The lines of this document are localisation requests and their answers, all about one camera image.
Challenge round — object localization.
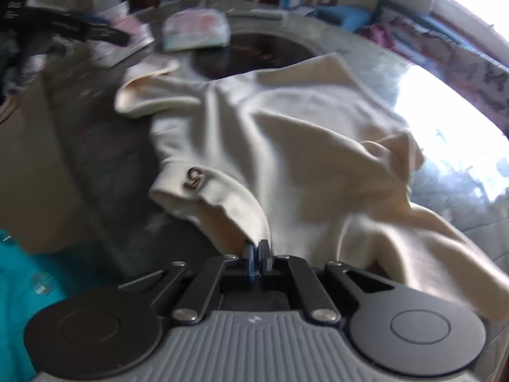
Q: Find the grey quilted table cover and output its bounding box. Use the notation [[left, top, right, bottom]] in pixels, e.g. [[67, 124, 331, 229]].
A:
[[40, 0, 509, 327]]

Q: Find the white remote control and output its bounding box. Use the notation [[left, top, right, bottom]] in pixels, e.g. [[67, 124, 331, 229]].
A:
[[226, 7, 288, 21]]

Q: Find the person's left hand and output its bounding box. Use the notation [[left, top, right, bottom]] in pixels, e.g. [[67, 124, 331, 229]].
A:
[[0, 34, 76, 97]]

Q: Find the blue pillow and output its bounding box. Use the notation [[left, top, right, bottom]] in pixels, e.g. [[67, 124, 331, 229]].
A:
[[309, 5, 375, 33]]

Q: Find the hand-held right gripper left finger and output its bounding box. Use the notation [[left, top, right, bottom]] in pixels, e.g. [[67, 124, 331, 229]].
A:
[[118, 243, 256, 325]]

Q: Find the round black cooktop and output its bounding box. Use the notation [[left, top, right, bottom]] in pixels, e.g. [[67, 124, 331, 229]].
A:
[[191, 33, 319, 81]]

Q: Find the pink plastic packet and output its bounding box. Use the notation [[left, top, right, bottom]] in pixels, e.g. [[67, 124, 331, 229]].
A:
[[164, 9, 232, 52]]

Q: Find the bright window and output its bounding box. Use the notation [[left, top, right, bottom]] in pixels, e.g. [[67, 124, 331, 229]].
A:
[[433, 0, 509, 73]]

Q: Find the pink and white booklet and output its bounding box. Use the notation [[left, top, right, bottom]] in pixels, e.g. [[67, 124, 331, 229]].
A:
[[89, 11, 157, 67]]

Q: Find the cream garment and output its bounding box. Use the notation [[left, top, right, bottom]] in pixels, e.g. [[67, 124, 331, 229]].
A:
[[115, 53, 509, 320]]

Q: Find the person's teal jacket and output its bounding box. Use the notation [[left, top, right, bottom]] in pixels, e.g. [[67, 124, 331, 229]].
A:
[[0, 229, 102, 382]]

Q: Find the butterfly print sofa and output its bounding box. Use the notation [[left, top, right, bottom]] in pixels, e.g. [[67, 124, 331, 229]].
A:
[[373, 0, 509, 138]]

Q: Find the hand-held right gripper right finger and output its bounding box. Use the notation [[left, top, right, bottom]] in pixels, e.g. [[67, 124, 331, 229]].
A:
[[258, 239, 395, 324]]

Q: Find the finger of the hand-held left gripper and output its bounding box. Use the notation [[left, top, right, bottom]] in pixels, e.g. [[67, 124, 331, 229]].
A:
[[51, 12, 130, 47]]

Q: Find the pink cloth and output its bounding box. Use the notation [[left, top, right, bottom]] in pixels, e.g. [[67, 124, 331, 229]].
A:
[[357, 22, 395, 49]]

